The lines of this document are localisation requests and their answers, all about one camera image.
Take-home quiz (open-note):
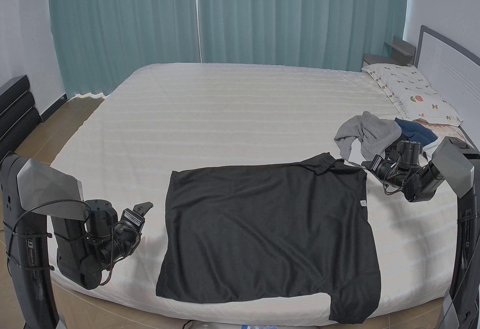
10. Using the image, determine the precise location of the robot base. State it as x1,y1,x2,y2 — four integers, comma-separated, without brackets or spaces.
184,320,280,329

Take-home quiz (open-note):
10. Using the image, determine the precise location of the bed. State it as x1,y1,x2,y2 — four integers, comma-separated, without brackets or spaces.
47,24,480,325

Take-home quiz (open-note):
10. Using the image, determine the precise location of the pile of clothes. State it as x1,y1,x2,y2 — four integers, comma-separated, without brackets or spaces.
334,111,440,167

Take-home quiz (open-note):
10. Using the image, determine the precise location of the black T-shirt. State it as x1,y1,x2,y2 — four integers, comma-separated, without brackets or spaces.
155,153,382,324

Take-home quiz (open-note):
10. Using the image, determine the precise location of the black cable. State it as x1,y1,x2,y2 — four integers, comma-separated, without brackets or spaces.
5,199,115,286
382,183,407,196

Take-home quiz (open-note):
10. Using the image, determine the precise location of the white printed pillow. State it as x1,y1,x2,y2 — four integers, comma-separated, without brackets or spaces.
361,63,463,125

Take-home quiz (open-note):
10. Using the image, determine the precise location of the blue-green curtain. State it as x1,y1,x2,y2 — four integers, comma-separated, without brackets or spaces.
47,0,203,98
196,0,410,71

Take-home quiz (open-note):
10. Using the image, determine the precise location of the black chest of drawers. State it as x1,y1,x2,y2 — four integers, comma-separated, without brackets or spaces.
0,75,42,163

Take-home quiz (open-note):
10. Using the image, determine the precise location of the grey bedside table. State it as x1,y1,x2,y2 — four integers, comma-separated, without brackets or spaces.
363,35,417,66

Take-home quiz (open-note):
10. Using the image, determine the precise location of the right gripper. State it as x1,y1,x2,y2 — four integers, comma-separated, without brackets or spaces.
370,155,399,181

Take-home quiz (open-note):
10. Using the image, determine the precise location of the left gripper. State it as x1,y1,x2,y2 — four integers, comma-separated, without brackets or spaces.
112,201,155,258

